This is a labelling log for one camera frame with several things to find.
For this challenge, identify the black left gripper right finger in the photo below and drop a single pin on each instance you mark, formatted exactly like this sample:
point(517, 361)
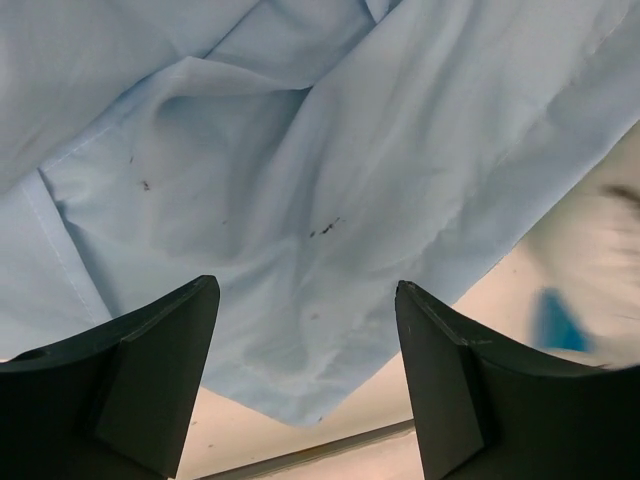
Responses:
point(488, 407)

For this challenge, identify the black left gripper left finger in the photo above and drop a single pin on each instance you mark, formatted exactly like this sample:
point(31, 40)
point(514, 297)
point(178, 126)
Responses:
point(113, 402)

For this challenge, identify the light blue pillowcase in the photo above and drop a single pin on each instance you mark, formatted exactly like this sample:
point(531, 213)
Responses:
point(308, 154)

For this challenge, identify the aluminium table edge rail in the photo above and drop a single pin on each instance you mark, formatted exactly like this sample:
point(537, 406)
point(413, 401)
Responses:
point(297, 458)

